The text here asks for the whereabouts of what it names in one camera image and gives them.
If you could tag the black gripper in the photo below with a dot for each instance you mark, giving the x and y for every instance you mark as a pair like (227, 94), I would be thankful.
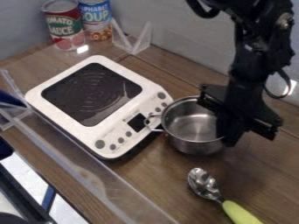
(242, 112)

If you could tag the silver pot with handles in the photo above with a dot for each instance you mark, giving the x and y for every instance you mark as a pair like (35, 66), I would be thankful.
(190, 125)

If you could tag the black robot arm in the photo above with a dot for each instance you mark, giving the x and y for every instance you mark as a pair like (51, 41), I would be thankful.
(263, 52)

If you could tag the white and black stove top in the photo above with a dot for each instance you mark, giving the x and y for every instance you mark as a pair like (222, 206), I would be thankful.
(99, 102)

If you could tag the clear acrylic front barrier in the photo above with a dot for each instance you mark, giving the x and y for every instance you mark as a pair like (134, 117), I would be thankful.
(103, 197)

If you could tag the alphabet soup can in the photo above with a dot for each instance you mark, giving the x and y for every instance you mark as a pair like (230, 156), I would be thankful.
(96, 14)

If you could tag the tomato sauce can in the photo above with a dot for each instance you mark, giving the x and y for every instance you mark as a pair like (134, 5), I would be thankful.
(64, 24)

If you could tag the spoon with green handle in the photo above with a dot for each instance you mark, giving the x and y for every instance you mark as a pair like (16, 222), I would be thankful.
(203, 184)

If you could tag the clear acrylic corner bracket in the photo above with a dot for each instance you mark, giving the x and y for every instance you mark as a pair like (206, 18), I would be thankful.
(127, 42)

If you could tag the black metal table frame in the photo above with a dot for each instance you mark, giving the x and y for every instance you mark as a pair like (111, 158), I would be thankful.
(28, 211)

